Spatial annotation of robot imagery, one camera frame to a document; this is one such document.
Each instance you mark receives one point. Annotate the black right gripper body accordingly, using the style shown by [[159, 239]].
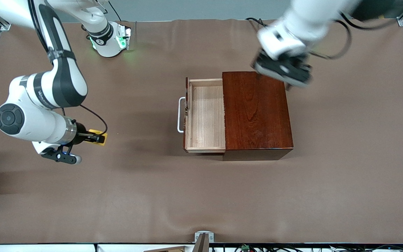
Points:
[[80, 134]]

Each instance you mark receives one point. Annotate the brown table cloth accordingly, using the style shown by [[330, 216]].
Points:
[[152, 192]]

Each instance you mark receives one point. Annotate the small green connector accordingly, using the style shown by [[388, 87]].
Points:
[[246, 247]]

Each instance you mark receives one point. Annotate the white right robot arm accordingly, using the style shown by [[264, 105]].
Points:
[[61, 80]]

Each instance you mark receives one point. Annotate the yellow wooden block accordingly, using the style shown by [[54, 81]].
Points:
[[105, 137]]

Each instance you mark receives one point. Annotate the grey metal camera bracket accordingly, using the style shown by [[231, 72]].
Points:
[[204, 237]]

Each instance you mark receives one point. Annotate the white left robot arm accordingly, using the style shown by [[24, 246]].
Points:
[[306, 21]]

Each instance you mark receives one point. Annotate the light wooden board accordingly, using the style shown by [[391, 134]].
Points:
[[166, 249]]

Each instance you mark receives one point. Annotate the dark red wooden cabinet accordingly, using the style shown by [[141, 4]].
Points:
[[257, 115]]

